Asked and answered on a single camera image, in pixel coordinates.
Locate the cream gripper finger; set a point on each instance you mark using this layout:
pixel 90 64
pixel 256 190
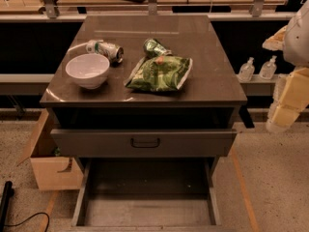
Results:
pixel 275 42
pixel 290 98

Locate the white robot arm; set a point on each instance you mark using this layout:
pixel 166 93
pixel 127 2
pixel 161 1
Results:
pixel 296 40

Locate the green soda can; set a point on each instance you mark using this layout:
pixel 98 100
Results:
pixel 153 48

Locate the grey drawer cabinet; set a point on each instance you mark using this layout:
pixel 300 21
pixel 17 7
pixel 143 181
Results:
pixel 210 98

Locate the open grey lower drawer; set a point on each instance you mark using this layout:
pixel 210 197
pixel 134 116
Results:
pixel 147 195

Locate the grey upper drawer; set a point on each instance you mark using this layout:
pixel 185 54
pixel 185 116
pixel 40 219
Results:
pixel 144 143

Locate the clear sanitizer bottle right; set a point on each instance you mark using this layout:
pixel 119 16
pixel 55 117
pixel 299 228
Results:
pixel 268 69

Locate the clear sanitizer bottle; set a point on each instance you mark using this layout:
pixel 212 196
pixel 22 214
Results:
pixel 268 69
pixel 246 70

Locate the clear sanitizer bottle left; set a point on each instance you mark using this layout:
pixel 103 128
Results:
pixel 246 70

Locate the green chip bag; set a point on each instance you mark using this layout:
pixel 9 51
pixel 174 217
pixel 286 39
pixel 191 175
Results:
pixel 160 74

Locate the white ceramic bowl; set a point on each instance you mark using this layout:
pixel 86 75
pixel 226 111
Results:
pixel 88 70

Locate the cardboard box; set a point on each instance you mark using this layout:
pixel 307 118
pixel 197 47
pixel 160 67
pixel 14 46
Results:
pixel 51 170

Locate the black post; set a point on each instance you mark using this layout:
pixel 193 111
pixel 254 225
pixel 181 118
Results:
pixel 7 193

